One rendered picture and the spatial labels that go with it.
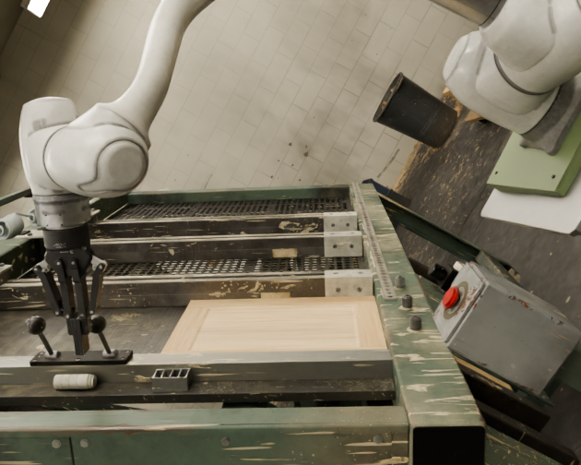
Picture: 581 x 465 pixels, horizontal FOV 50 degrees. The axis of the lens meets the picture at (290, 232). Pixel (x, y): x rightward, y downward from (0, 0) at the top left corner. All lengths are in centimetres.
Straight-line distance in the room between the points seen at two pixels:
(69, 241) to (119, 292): 65
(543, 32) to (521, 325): 51
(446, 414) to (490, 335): 16
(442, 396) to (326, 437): 21
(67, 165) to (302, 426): 53
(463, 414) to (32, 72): 658
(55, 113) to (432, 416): 77
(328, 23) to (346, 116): 99
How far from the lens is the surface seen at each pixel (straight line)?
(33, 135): 107
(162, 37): 112
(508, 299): 99
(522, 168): 152
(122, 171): 91
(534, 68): 127
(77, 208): 110
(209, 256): 210
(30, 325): 131
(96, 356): 136
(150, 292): 172
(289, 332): 146
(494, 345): 101
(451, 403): 111
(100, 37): 712
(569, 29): 120
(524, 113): 140
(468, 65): 136
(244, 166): 677
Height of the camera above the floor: 129
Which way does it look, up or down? 4 degrees down
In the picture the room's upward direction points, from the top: 62 degrees counter-clockwise
